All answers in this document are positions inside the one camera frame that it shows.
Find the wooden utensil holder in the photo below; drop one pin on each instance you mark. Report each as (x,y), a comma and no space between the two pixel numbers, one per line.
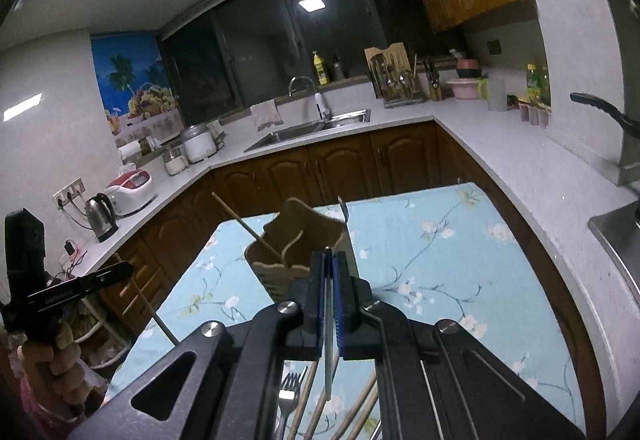
(310,225)

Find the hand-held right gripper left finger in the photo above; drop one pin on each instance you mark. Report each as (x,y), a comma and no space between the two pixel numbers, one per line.
(320,300)

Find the stainless steel kettle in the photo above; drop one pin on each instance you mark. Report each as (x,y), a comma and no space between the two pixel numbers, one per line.
(100,217)

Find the wooden knife block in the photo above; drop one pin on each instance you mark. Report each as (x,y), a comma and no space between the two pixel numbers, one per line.
(434,88)

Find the dish rack with utensils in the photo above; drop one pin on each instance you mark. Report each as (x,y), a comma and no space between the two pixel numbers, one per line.
(397,85)

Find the glass jar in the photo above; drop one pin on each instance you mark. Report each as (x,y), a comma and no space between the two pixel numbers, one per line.
(176,164)

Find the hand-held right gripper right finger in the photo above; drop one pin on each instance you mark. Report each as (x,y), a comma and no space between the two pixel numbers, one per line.
(340,300)

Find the wall switch plate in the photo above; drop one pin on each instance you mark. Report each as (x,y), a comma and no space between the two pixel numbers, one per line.
(494,46)

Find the chrome faucet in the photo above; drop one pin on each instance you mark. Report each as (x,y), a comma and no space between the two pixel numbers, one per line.
(320,103)

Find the yellow detergent bottle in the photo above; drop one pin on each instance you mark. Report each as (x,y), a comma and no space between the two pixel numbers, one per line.
(321,70)

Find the brown wooden base cabinets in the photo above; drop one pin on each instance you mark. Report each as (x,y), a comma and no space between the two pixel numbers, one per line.
(350,160)

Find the yellow green bottle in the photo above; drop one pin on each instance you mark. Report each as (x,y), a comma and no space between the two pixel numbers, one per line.
(535,83)

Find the stainless steel sink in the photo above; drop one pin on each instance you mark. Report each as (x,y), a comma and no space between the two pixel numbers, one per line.
(290,135)

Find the grey bottle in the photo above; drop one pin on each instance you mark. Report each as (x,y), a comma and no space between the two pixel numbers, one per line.
(338,69)

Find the stacked bowls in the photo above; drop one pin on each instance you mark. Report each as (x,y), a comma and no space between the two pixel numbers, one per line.
(467,69)

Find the pink basin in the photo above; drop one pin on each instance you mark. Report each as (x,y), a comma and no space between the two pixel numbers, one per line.
(462,89)

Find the spice jar set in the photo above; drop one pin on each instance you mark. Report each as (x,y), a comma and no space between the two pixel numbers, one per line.
(534,115)

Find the metal fork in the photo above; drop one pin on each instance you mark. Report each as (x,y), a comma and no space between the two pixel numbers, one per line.
(290,382)

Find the floral light blue tablecloth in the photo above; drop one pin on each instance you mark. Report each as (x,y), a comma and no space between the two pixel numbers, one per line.
(425,240)

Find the person's left forearm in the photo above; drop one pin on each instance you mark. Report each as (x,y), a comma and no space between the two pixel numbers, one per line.
(40,420)

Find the pale dish cloth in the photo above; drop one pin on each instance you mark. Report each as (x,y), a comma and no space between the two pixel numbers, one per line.
(265,115)

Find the fruit beach wall poster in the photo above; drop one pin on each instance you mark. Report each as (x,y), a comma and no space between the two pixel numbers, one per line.
(130,70)

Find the person's left hand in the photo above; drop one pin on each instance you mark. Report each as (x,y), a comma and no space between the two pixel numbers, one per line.
(55,365)

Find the stainless steel stove top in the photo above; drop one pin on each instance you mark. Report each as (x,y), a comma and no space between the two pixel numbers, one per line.
(617,240)

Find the wall power outlet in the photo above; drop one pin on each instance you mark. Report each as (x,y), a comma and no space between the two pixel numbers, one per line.
(69,192)

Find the white plastic container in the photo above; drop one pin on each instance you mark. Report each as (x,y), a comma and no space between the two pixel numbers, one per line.
(497,93)

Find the paper towel roll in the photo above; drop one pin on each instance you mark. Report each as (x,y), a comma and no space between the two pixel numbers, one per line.
(130,153)

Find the dark glass window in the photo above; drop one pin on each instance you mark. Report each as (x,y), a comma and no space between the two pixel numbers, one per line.
(240,45)

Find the brown jar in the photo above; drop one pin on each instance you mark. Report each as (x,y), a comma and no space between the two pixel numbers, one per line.
(146,146)

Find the red white rice cooker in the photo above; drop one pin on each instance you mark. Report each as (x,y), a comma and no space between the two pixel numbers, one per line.
(130,192)

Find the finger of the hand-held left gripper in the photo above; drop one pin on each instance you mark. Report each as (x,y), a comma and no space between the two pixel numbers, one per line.
(107,271)
(105,283)

